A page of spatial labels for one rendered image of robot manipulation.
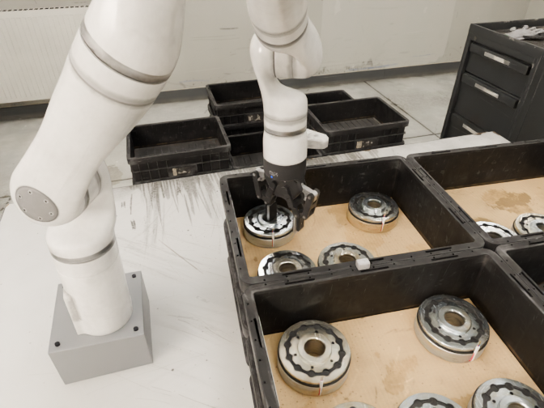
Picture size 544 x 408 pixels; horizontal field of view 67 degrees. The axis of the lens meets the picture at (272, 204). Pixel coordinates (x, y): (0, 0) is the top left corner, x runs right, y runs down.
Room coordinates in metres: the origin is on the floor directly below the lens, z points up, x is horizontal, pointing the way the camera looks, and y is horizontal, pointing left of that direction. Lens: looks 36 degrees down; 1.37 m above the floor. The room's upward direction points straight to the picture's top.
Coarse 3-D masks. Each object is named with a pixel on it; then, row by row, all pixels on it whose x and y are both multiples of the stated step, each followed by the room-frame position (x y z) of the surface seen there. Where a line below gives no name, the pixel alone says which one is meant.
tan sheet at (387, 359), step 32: (352, 320) 0.42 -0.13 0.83; (384, 320) 0.42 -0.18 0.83; (352, 352) 0.36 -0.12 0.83; (384, 352) 0.36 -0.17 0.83; (416, 352) 0.36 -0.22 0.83; (352, 384) 0.31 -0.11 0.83; (384, 384) 0.31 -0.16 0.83; (416, 384) 0.31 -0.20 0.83; (448, 384) 0.31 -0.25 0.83; (480, 384) 0.31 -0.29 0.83
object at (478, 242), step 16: (352, 160) 0.75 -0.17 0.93; (368, 160) 0.75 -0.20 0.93; (384, 160) 0.75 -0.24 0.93; (400, 160) 0.76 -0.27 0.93; (224, 176) 0.69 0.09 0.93; (240, 176) 0.69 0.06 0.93; (416, 176) 0.69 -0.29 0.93; (224, 192) 0.63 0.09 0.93; (432, 192) 0.63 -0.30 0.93; (224, 208) 0.60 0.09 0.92; (448, 208) 0.58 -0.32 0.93; (464, 224) 0.54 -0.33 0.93; (240, 240) 0.50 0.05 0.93; (480, 240) 0.50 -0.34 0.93; (240, 256) 0.48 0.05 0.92; (384, 256) 0.46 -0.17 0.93; (400, 256) 0.46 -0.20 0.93; (416, 256) 0.46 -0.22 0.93; (240, 272) 0.43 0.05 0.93; (288, 272) 0.43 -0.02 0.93; (304, 272) 0.43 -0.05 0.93; (320, 272) 0.43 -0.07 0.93; (240, 288) 0.41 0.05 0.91
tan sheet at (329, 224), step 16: (320, 208) 0.72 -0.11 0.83; (336, 208) 0.72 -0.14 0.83; (240, 224) 0.66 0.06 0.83; (304, 224) 0.66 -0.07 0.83; (320, 224) 0.66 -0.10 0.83; (336, 224) 0.66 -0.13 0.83; (400, 224) 0.66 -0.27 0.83; (304, 240) 0.61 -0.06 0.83; (320, 240) 0.61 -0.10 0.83; (336, 240) 0.61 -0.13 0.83; (352, 240) 0.61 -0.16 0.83; (368, 240) 0.61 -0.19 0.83; (384, 240) 0.61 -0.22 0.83; (400, 240) 0.61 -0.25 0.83; (416, 240) 0.61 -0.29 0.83; (256, 256) 0.57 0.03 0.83; (256, 272) 0.52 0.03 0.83
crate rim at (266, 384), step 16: (432, 256) 0.46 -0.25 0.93; (448, 256) 0.46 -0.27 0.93; (464, 256) 0.46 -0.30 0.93; (480, 256) 0.46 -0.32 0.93; (496, 256) 0.46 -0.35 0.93; (336, 272) 0.43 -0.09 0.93; (352, 272) 0.43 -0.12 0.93; (368, 272) 0.43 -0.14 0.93; (384, 272) 0.43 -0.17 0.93; (512, 272) 0.43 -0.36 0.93; (256, 288) 0.40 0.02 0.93; (272, 288) 0.40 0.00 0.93; (288, 288) 0.40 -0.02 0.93; (528, 288) 0.40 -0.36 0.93; (256, 320) 0.34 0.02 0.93; (256, 336) 0.32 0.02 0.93; (256, 352) 0.29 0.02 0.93; (256, 368) 0.29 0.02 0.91; (272, 384) 0.25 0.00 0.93; (272, 400) 0.23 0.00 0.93
